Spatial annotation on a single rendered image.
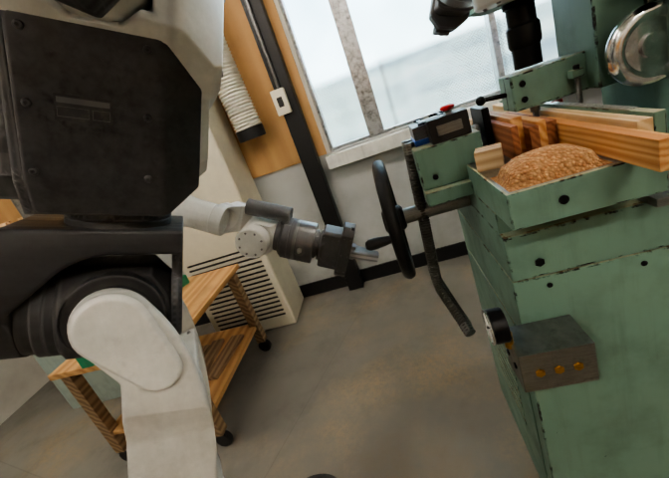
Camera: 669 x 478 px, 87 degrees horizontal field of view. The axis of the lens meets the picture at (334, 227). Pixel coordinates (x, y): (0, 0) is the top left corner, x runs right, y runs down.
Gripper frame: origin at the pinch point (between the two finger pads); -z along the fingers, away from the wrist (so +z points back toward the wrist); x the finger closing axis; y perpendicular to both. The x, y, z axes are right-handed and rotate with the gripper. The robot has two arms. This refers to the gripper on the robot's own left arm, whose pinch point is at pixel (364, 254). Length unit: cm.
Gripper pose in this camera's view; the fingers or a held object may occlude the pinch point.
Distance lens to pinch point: 76.5
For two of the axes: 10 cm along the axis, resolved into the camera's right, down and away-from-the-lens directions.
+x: 1.8, -8.8, -4.4
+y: 1.1, -4.3, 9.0
